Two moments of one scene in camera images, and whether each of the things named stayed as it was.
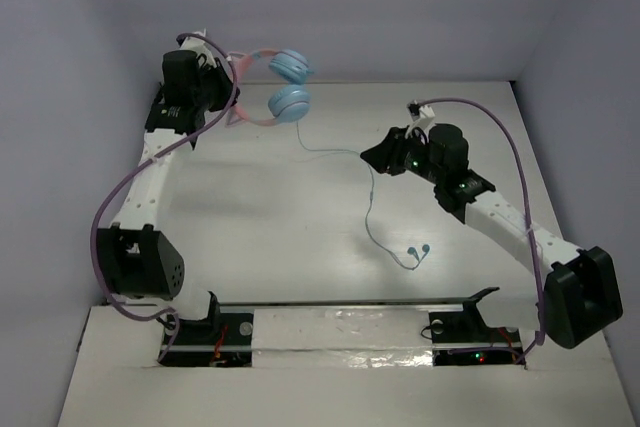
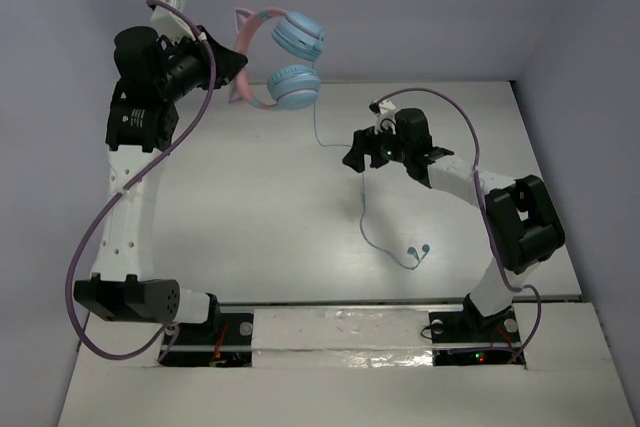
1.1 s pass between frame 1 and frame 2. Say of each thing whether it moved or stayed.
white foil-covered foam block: stayed
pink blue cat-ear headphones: moved
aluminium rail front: stayed
